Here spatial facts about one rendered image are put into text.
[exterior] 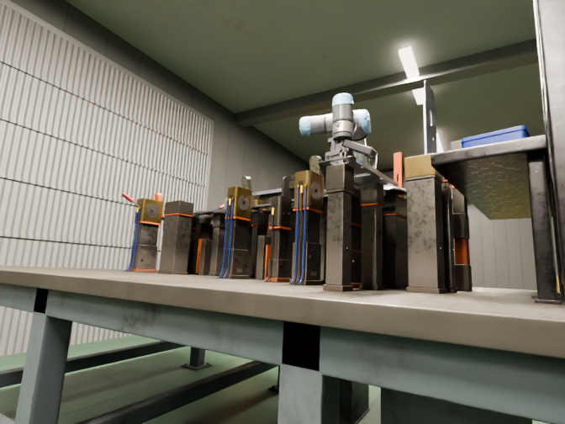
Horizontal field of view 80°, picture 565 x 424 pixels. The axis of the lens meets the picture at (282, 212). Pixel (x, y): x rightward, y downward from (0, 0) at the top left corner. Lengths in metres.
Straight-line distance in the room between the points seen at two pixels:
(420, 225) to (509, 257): 6.60
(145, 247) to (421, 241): 1.29
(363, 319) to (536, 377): 0.20
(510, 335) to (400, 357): 0.14
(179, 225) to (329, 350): 1.13
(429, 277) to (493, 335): 0.47
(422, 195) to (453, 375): 0.54
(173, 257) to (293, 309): 1.07
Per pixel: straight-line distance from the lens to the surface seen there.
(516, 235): 7.56
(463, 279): 1.22
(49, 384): 1.26
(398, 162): 1.35
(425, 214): 0.95
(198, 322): 0.72
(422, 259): 0.94
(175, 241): 1.56
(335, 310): 0.51
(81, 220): 3.63
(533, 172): 0.88
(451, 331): 0.48
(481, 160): 0.87
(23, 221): 3.43
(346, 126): 1.23
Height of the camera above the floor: 0.74
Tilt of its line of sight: 10 degrees up
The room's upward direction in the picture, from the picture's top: 3 degrees clockwise
